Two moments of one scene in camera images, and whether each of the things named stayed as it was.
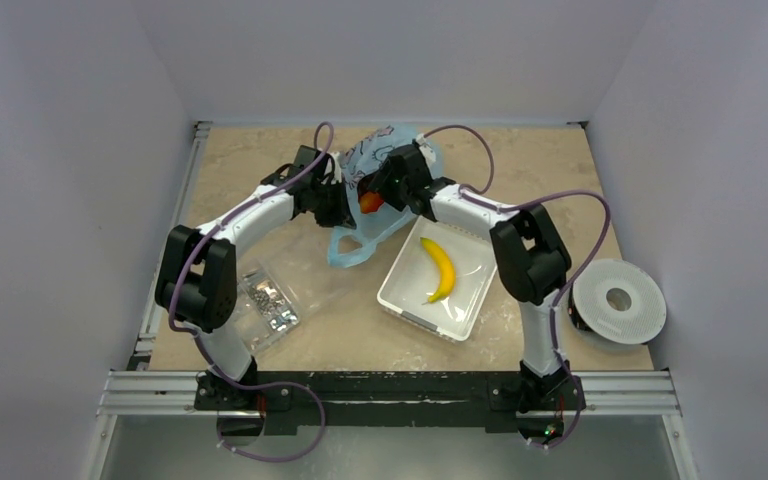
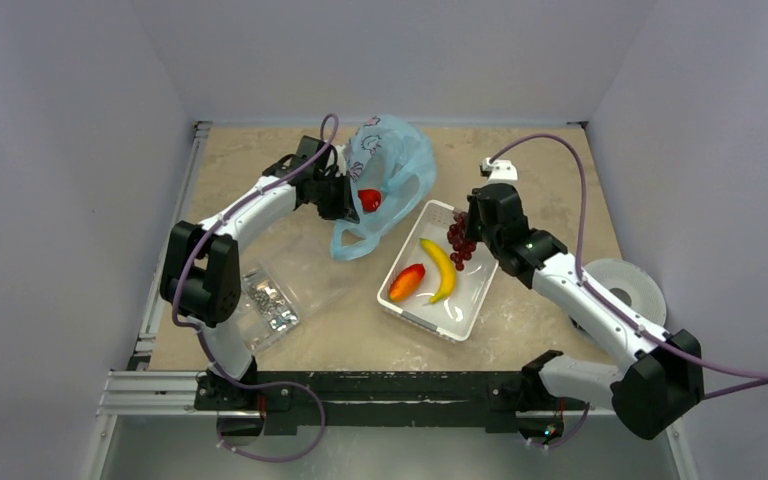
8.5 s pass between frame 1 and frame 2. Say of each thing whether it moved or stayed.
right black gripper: moved
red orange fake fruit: moved
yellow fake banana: stayed
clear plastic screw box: stayed
